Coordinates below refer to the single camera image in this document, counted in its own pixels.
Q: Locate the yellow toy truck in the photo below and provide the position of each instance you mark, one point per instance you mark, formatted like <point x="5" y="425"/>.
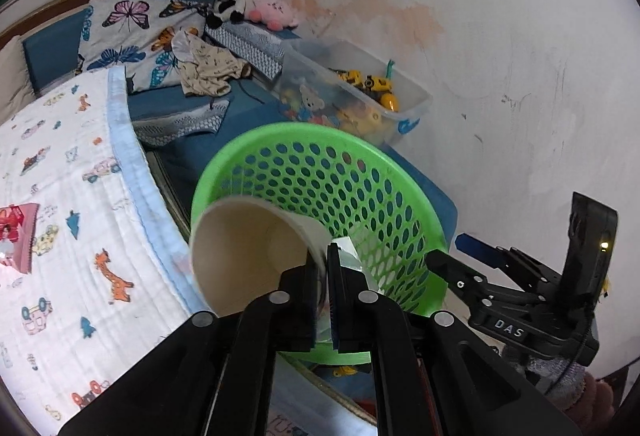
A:
<point x="370" y="83"/>

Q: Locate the clear plastic storage box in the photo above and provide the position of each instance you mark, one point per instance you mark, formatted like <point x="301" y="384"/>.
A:
<point x="400" y="115"/>

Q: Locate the beige patterned cloth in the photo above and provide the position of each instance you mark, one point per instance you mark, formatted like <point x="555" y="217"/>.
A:
<point x="210" y="65"/>

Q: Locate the large butterfly print pillow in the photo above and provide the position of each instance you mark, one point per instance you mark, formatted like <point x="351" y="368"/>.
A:
<point x="125" y="35"/>

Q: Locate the printed white blanket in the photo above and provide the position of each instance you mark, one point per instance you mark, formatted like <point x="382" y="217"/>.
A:
<point x="75" y="316"/>

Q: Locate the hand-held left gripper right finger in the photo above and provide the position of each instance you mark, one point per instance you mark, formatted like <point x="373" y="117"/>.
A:
<point x="336" y="306"/>

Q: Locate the white paper cup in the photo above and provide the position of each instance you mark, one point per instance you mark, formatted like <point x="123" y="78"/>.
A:
<point x="235" y="256"/>

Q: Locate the green plastic basket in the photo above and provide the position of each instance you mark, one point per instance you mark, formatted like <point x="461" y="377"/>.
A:
<point x="320" y="165"/>

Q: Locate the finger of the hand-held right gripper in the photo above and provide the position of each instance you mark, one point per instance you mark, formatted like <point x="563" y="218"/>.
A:
<point x="460" y="278"/>
<point x="477" y="248"/>

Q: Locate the grey patterned cushion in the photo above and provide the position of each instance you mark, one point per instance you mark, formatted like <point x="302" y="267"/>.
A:
<point x="250" y="45"/>

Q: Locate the grey patterned cloth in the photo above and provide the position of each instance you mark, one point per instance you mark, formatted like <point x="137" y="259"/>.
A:
<point x="185" y="120"/>

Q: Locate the person's right forearm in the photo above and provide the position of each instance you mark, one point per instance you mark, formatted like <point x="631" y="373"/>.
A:
<point x="585" y="396"/>

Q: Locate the beige pillow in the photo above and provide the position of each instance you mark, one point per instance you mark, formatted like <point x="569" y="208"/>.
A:
<point x="12" y="75"/>

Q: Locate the pink plush toy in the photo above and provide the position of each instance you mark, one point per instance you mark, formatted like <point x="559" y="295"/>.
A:
<point x="272" y="13"/>

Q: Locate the pink box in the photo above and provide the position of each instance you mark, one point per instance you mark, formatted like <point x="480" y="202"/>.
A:
<point x="17" y="236"/>

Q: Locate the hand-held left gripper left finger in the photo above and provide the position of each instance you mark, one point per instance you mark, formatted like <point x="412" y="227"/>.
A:
<point x="312" y="311"/>

